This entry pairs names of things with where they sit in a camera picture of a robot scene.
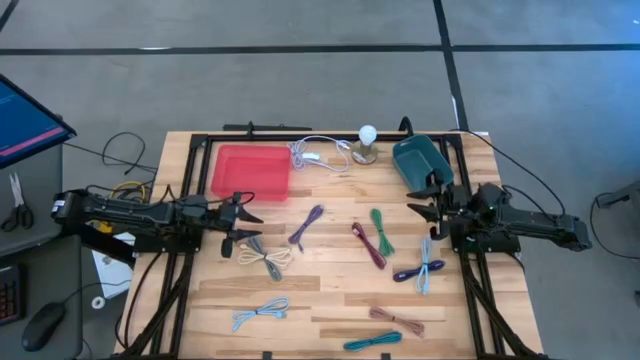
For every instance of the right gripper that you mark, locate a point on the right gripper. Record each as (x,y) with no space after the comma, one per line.
(446,210)

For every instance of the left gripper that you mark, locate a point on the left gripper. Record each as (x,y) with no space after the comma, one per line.
(230,215)

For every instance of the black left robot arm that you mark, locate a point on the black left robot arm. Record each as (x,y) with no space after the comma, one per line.
(125,212)

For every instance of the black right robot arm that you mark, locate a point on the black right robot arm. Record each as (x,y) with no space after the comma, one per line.
(530,220)

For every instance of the teal plastic basket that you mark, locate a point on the teal plastic basket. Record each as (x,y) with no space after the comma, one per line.
(417,160)

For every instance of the red translucent plastic bin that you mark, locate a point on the red translucent plastic bin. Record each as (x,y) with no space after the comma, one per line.
(250,172)

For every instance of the brass lamp base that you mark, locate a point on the brass lamp base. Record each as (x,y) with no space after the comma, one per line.
(364,155)

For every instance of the white light bulb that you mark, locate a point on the white light bulb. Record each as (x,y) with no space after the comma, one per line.
(367,134)

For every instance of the white paper sheet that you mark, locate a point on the white paper sheet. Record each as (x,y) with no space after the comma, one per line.
(112,272)

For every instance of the white tape roll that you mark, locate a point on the white tape roll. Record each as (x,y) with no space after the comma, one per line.
(93,302)

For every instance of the grey desk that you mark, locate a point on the grey desk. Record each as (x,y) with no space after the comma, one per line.
(45,270)

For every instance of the black computer mouse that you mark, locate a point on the black computer mouse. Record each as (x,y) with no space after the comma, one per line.
(42,327)

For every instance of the computer monitor blue screen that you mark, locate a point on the computer monitor blue screen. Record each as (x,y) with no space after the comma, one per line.
(25,122)

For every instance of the black keyboard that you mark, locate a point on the black keyboard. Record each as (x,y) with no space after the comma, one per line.
(10,295)

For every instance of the black arched bracket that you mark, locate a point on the black arched bracket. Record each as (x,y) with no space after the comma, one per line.
(406,122)
(251,127)

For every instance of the black aluminium table frame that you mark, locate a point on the black aluminium table frame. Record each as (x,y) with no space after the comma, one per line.
(320,137)

